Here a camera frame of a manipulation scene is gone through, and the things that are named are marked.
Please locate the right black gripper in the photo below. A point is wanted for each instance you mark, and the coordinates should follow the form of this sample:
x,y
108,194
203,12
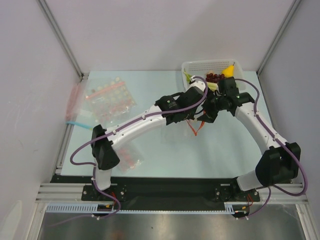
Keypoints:
x,y
211,113

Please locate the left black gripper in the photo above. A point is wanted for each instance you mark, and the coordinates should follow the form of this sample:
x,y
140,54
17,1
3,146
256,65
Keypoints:
x,y
191,117

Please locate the green onion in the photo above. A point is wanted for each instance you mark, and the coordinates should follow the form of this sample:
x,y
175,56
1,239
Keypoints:
x,y
187,78

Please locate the clear orange-zipper zip bag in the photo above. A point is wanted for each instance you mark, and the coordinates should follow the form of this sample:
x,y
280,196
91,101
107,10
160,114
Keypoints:
x,y
182,131

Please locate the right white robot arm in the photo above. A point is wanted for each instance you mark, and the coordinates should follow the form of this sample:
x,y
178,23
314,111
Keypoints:
x,y
280,160

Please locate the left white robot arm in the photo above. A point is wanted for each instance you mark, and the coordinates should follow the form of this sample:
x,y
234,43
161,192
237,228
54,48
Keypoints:
x,y
107,142

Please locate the yellow-dotted pink-zipper bag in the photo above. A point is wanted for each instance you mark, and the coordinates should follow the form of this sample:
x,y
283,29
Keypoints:
x,y
109,100

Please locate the red-dotted zip bag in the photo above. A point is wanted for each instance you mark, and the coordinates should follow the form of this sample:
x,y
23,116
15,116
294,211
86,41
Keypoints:
x,y
130,158

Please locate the blue-zipper bag edge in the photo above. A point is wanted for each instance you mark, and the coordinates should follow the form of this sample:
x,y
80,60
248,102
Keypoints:
x,y
82,125

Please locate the red grapes bunch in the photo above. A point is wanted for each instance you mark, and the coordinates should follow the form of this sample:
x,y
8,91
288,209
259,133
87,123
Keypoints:
x,y
214,78

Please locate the yellow pear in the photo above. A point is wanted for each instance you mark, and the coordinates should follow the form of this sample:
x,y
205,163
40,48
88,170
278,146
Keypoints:
x,y
228,72

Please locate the white plastic basket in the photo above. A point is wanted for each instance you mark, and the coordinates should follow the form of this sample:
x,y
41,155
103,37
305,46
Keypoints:
x,y
203,67

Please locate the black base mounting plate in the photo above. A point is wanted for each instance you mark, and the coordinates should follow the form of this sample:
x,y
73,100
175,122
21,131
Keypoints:
x,y
162,193

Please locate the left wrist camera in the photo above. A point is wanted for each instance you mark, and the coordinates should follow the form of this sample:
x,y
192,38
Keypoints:
x,y
198,83

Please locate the right aluminium frame post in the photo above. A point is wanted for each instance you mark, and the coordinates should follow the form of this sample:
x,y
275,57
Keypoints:
x,y
293,9

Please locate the aluminium frame post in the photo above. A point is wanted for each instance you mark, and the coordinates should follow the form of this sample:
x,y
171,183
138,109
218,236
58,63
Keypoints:
x,y
293,9
57,31

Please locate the aluminium front rail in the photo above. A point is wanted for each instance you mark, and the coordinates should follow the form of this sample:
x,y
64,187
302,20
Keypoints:
x,y
60,193

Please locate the left aluminium frame post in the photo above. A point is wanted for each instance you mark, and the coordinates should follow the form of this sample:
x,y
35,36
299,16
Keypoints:
x,y
57,31

